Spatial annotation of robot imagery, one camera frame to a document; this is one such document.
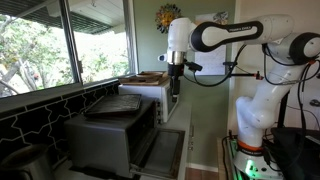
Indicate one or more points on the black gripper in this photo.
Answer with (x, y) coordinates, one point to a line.
(175, 70)

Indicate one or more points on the glass toaster oven door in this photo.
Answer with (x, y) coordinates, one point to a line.
(161, 153)

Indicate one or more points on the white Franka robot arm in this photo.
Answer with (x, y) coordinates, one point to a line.
(263, 100)

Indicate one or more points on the white microwave oven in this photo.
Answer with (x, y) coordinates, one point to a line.
(160, 96)

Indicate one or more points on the silver toaster oven body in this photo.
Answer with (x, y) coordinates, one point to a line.
(100, 143)

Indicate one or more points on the flat wooden board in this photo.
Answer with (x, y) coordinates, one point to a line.
(156, 79)

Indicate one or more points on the large wooden serving tray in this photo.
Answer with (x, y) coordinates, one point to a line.
(133, 82)

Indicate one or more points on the white paper sheet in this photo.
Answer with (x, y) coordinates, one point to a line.
(210, 61)

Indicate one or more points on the dark baking tray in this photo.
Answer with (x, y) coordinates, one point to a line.
(113, 105)

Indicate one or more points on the black rod with red clamp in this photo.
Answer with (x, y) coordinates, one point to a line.
(246, 75)

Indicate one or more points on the black bag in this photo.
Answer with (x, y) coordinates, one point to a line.
(296, 153)

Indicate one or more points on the metal kettle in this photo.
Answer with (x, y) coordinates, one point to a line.
(23, 163)

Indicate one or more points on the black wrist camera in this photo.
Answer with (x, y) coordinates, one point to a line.
(194, 66)

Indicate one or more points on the sunflower wall decoration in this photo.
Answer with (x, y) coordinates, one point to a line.
(167, 17)

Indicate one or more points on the colourful wall picture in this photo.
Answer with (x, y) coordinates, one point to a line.
(216, 17)

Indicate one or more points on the grey window frame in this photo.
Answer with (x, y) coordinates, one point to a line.
(71, 43)

